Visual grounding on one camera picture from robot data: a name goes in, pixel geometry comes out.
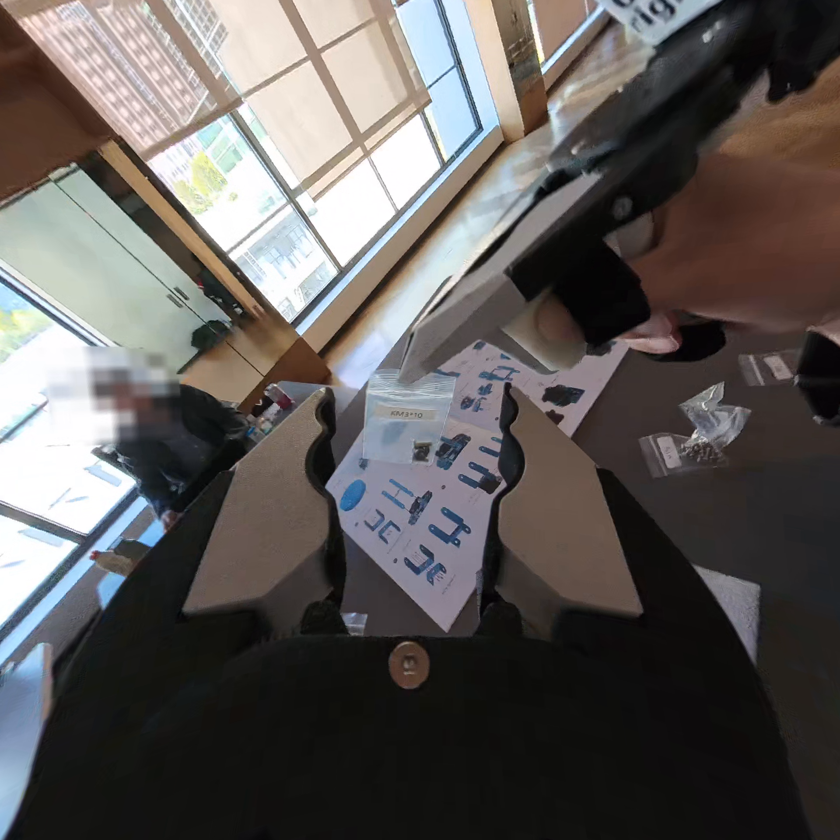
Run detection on printed instruction manual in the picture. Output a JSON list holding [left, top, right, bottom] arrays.
[[326, 338, 630, 632]]

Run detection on large window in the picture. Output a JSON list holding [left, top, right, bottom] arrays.
[[144, 0, 506, 326], [0, 262, 165, 647]]

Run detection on pale green cabinet doors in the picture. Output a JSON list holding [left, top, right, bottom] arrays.
[[0, 164, 234, 375]]

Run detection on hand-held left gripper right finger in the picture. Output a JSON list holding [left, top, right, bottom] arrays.
[[479, 384, 644, 634]]

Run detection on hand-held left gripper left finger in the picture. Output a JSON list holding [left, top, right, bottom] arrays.
[[182, 387, 347, 631]]

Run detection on beige roller blind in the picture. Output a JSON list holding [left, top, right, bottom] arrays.
[[20, 0, 434, 191]]

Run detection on white foam frame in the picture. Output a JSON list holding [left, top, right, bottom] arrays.
[[696, 567, 762, 664]]

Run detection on person's right hand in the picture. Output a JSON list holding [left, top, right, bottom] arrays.
[[535, 77, 840, 357]]

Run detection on beige pillar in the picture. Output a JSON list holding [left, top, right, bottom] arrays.
[[462, 0, 549, 142]]

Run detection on crumpled clear screw bag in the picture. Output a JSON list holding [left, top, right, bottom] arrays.
[[679, 382, 752, 454]]

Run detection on light wooden cabinet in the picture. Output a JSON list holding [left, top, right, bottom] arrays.
[[180, 315, 332, 414]]

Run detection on small clear hardware bag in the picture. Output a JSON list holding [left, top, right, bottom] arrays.
[[738, 351, 802, 386]]

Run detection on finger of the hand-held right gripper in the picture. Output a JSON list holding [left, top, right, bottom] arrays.
[[400, 172, 614, 386]]

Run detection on light wooden door frame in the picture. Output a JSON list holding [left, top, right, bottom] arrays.
[[95, 138, 266, 322]]

